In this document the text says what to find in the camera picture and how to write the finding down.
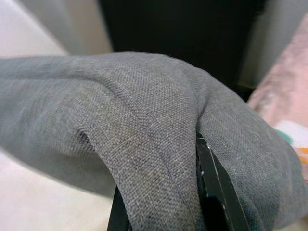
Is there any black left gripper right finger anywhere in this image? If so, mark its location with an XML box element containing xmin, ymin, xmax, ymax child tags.
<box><xmin>196</xmin><ymin>133</ymin><xmax>249</xmax><ymax>231</ymax></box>

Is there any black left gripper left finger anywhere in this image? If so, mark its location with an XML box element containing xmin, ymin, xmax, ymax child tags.
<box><xmin>107</xmin><ymin>185</ymin><xmax>132</xmax><ymax>231</ymax></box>

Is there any grey woven pillow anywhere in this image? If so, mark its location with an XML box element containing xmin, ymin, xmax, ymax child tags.
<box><xmin>0</xmin><ymin>51</ymin><xmax>307</xmax><ymax>231</ymax></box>

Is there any pink pillow with orange spots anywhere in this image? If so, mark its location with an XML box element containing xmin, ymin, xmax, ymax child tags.
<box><xmin>247</xmin><ymin>14</ymin><xmax>308</xmax><ymax>183</ymax></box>

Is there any black cabinet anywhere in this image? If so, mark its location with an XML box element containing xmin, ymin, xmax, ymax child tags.
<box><xmin>98</xmin><ymin>0</ymin><xmax>264</xmax><ymax>103</ymax></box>

